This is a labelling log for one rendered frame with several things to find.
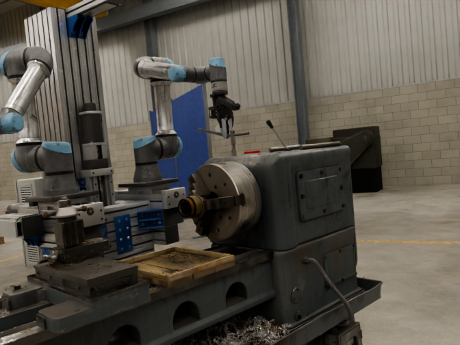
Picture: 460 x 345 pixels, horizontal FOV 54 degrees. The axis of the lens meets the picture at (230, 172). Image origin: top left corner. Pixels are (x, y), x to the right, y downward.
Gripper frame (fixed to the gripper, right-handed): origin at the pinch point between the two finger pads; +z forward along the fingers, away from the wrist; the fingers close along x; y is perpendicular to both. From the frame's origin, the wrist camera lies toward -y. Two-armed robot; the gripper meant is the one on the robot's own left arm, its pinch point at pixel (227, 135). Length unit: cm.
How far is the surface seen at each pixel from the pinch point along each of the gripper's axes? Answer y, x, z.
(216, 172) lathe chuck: -16.3, 23.6, 15.0
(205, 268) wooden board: -30, 45, 46
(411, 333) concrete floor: -16, -131, 135
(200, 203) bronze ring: -15.8, 33.0, 25.7
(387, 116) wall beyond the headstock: 380, -915, -37
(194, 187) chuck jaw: -9.2, 29.5, 19.9
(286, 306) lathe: -32, 7, 71
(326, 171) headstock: -32.6, -27.8, 20.2
